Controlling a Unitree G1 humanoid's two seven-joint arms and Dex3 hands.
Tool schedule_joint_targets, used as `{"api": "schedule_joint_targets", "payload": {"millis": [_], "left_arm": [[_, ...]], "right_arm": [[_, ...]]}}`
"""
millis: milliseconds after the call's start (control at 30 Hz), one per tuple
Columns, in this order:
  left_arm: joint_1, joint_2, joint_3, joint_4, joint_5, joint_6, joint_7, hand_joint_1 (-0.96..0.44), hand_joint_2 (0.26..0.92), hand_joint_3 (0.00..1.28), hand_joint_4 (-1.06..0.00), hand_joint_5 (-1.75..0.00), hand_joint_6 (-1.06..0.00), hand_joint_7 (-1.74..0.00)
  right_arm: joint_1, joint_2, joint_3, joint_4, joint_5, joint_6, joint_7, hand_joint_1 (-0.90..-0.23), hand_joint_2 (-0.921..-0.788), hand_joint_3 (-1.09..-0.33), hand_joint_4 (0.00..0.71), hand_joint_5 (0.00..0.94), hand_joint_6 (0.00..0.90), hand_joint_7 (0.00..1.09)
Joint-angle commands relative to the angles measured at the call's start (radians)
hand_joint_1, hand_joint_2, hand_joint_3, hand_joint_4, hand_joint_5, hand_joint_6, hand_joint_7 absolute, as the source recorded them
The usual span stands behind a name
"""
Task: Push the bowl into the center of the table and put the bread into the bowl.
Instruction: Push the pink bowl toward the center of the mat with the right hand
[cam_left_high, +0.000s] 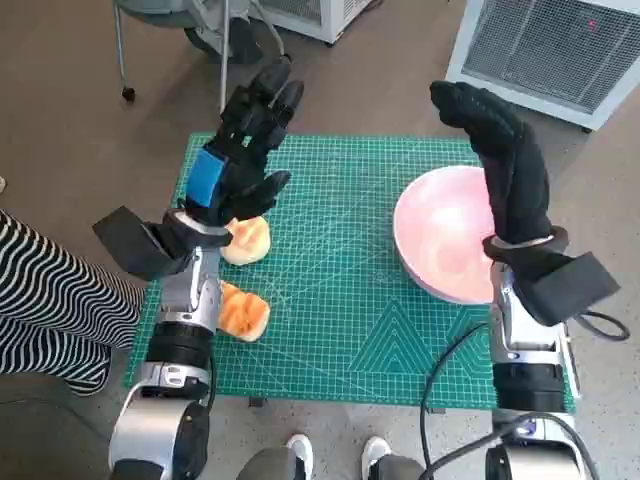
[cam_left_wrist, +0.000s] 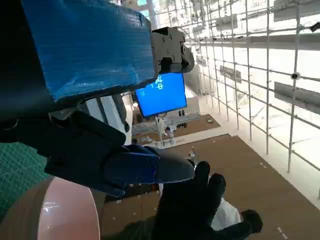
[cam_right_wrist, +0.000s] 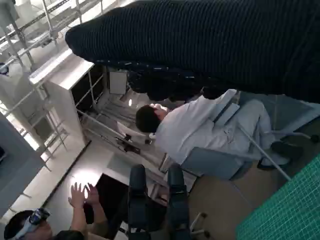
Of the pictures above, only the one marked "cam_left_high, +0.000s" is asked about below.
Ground grey wheeled chair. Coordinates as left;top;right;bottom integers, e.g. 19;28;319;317
112;0;296;114

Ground white cabinet with mesh grille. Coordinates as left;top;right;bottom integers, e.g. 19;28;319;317
444;0;640;132

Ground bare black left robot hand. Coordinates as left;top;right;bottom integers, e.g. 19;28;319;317
175;59;306;232

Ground pink bowl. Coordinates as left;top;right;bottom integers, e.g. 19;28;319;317
392;167;501;305

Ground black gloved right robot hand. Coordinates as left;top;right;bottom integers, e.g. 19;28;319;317
429;79;554;246

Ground grey trouser leg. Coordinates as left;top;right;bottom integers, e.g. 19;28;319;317
369;454;426;480
234;446;301;480

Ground dark shoe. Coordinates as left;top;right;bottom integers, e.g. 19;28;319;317
229;19;286;66

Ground long black robot cable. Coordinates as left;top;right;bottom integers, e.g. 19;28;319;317
418;322;491;480

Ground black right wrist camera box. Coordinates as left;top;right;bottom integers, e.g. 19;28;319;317
504;252;621;326

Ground long orange bread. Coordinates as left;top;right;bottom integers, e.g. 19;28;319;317
218;280;272;344

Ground black cable at shoulder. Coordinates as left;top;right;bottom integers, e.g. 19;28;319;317
492;412;599;480

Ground black cable at camera box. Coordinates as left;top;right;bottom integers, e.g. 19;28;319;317
574;309;631;344

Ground green cutting mat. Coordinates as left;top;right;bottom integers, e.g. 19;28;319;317
122;130;576;414

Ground person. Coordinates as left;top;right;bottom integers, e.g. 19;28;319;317
0;209;146;397

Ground white shoe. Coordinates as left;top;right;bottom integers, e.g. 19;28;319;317
286;433;315;480
361;435;393;474

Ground round pale bread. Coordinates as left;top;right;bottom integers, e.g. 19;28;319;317
219;215;273;267

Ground white low cabinet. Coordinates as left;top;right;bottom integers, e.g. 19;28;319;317
239;0;376;46

